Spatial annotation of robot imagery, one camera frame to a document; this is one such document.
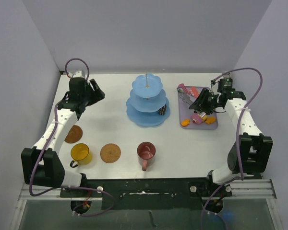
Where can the yellow enamel mug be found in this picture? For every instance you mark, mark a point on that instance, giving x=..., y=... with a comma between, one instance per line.
x=81, y=155

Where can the orange cookie right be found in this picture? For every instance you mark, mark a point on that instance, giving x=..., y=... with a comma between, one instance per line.
x=210, y=120

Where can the pink patterned mug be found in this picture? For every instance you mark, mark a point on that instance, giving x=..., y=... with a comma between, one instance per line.
x=146, y=152

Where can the purple cake slice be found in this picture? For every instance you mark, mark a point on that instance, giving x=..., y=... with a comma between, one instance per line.
x=182, y=88

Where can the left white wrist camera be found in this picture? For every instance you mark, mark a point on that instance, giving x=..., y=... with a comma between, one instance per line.
x=75, y=74

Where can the blue three-tier cake stand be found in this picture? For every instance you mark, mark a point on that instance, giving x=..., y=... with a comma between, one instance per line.
x=146, y=98

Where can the purple serving tray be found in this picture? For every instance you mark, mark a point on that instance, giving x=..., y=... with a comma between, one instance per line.
x=188, y=118

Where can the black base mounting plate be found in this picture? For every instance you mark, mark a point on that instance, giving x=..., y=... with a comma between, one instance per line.
x=192, y=193

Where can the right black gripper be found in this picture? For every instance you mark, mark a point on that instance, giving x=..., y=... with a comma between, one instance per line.
x=200, y=105

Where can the chocolate layered cake slice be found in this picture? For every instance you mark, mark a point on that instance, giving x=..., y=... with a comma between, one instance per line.
x=162, y=110

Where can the orange cookie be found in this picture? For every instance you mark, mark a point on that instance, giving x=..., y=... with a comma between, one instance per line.
x=185, y=123
x=210, y=120

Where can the red pink macaron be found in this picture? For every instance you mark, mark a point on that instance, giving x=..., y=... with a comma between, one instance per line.
x=193, y=92

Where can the metal tongs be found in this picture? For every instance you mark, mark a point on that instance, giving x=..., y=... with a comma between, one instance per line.
x=186, y=98

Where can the aluminium rail frame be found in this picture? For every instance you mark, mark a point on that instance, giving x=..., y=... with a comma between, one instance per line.
x=247, y=189

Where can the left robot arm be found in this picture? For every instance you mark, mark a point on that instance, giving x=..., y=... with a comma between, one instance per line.
x=41, y=164

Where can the brown wooden coaster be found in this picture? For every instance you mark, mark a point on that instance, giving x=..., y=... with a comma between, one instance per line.
x=74, y=135

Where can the orange cookie left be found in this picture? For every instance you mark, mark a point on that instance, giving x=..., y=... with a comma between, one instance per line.
x=185, y=123

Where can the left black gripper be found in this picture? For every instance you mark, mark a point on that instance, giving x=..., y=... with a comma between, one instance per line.
x=97, y=95

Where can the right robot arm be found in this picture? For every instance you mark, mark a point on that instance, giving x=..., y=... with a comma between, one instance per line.
x=251, y=150

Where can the pink strawberry cake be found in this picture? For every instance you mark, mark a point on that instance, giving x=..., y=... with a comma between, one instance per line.
x=198, y=118

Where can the woven rattan coaster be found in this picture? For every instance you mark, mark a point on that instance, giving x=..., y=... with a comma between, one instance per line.
x=110, y=153

